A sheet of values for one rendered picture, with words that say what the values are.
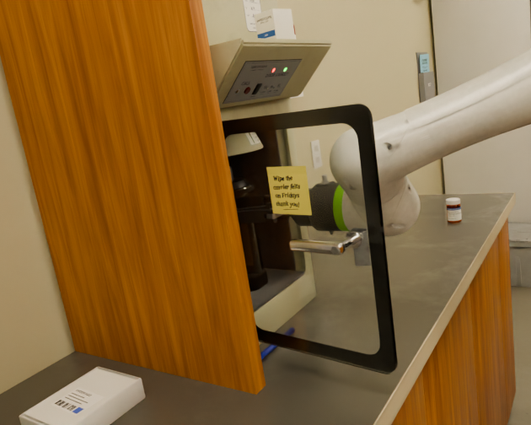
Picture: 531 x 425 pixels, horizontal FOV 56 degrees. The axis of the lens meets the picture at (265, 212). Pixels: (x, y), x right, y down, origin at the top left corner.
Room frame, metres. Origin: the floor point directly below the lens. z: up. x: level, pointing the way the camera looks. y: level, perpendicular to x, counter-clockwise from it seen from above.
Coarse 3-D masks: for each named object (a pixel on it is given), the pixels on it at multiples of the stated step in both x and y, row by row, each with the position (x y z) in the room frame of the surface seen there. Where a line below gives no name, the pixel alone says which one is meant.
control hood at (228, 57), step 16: (224, 48) 0.83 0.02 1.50; (240, 48) 0.82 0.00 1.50; (256, 48) 0.85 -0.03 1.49; (272, 48) 0.89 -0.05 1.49; (288, 48) 0.93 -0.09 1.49; (304, 48) 0.98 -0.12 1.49; (320, 48) 1.04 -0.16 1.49; (224, 64) 0.83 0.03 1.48; (240, 64) 0.84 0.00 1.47; (304, 64) 1.03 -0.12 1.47; (224, 80) 0.84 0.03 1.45; (304, 80) 1.09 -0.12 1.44; (224, 96) 0.87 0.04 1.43; (288, 96) 1.08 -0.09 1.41
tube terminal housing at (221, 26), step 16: (208, 0) 0.94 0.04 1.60; (224, 0) 0.98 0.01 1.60; (240, 0) 1.03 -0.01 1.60; (272, 0) 1.12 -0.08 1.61; (208, 16) 0.94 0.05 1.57; (224, 16) 0.98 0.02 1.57; (240, 16) 1.02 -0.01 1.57; (208, 32) 0.93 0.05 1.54; (224, 32) 0.97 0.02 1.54; (240, 32) 1.01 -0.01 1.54; (256, 32) 1.06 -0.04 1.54; (224, 112) 0.94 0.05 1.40; (240, 112) 0.98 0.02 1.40; (256, 112) 1.02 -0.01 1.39; (272, 112) 1.07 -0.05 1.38
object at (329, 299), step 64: (256, 128) 0.80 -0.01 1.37; (320, 128) 0.72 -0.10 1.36; (256, 192) 0.81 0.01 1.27; (320, 192) 0.73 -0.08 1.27; (256, 256) 0.83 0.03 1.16; (320, 256) 0.74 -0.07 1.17; (384, 256) 0.67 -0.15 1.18; (256, 320) 0.84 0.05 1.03; (320, 320) 0.75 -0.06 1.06; (384, 320) 0.67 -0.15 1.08
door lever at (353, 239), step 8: (352, 232) 0.69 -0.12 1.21; (296, 240) 0.71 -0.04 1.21; (304, 240) 0.70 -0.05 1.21; (312, 240) 0.70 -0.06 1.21; (320, 240) 0.69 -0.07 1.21; (344, 240) 0.68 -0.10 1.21; (352, 240) 0.68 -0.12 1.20; (360, 240) 0.69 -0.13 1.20; (296, 248) 0.70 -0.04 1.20; (304, 248) 0.69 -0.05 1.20; (312, 248) 0.69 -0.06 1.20; (320, 248) 0.68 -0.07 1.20; (328, 248) 0.67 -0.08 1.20; (336, 248) 0.65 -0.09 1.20; (344, 248) 0.66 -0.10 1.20
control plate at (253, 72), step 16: (256, 64) 0.88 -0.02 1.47; (272, 64) 0.93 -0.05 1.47; (288, 64) 0.98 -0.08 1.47; (240, 80) 0.88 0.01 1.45; (256, 80) 0.92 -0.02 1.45; (272, 80) 0.97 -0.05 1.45; (288, 80) 1.02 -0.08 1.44; (240, 96) 0.91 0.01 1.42; (256, 96) 0.96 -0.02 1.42; (272, 96) 1.02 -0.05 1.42
